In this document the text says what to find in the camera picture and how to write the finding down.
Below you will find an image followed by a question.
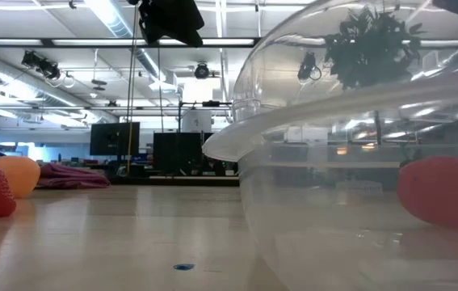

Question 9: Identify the clear plastic tupperware container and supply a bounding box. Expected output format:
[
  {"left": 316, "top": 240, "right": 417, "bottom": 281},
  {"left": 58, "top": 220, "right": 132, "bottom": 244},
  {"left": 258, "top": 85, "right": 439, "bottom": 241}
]
[{"left": 201, "top": 0, "right": 458, "bottom": 291}]

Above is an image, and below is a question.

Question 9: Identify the red strawberry with green leaf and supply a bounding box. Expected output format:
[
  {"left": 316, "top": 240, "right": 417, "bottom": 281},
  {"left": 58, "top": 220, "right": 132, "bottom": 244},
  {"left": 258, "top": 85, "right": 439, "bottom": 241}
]
[{"left": 396, "top": 156, "right": 458, "bottom": 232}]

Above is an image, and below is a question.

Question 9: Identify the orange toy fruit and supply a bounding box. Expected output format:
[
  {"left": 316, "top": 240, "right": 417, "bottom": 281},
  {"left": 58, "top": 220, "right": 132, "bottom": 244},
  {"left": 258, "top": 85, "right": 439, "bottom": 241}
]
[{"left": 0, "top": 155, "right": 41, "bottom": 200}]

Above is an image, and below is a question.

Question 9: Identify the white cylindrical tank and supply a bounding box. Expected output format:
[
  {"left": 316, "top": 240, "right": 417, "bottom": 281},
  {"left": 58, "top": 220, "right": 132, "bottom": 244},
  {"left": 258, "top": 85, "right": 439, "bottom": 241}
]
[{"left": 180, "top": 109, "right": 213, "bottom": 134}]

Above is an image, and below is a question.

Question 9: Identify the green leafy plant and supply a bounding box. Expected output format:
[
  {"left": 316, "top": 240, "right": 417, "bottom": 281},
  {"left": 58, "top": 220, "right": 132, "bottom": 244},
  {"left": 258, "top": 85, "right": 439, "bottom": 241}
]
[{"left": 324, "top": 6, "right": 426, "bottom": 91}]

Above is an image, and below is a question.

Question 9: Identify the black ceiling mounted device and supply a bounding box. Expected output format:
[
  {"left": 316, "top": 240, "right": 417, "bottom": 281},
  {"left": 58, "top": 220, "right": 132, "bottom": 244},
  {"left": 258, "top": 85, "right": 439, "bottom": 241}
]
[{"left": 20, "top": 49, "right": 61, "bottom": 81}]

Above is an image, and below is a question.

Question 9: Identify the black computer monitor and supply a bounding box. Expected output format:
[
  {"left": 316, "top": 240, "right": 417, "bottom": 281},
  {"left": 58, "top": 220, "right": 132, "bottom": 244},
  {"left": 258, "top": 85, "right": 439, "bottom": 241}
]
[
  {"left": 89, "top": 121, "right": 141, "bottom": 157},
  {"left": 152, "top": 132, "right": 216, "bottom": 176}
]

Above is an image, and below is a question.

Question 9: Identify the purple folded cloth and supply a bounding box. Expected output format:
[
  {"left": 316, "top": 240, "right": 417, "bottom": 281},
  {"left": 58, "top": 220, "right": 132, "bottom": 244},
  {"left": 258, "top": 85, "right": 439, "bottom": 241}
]
[{"left": 36, "top": 162, "right": 111, "bottom": 190}]

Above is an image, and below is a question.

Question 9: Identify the silver ceiling duct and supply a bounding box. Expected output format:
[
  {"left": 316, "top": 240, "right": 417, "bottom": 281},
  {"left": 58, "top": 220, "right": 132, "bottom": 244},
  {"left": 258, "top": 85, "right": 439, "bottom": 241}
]
[{"left": 84, "top": 0, "right": 174, "bottom": 88}]

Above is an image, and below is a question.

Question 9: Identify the black overhead camera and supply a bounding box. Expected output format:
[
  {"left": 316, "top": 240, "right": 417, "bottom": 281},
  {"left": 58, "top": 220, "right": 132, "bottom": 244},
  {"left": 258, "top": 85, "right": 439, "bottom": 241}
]
[{"left": 193, "top": 61, "right": 211, "bottom": 80}]

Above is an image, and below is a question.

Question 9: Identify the yellow hanging cable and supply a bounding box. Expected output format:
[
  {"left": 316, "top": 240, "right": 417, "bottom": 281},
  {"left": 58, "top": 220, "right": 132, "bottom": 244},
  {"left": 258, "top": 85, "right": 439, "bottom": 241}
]
[{"left": 125, "top": 3, "right": 140, "bottom": 175}]

